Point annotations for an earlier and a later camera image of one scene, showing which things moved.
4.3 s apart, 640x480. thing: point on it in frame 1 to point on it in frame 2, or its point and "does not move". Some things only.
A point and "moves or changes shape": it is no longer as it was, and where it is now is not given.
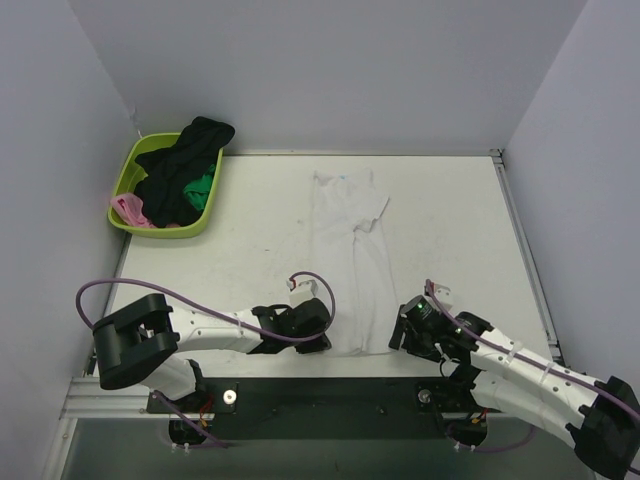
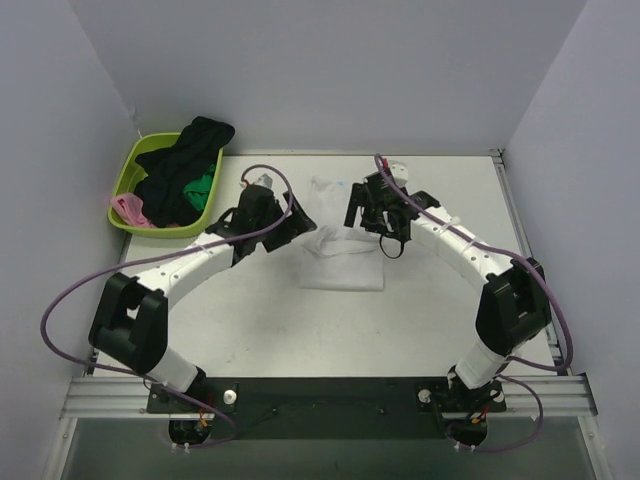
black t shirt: x=163 y=197 does not move
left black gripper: x=314 y=343 to x=282 y=227
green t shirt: x=197 y=190 does not move
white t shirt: x=352 y=255 moves or changes shape
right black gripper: x=400 y=337 to x=364 y=201
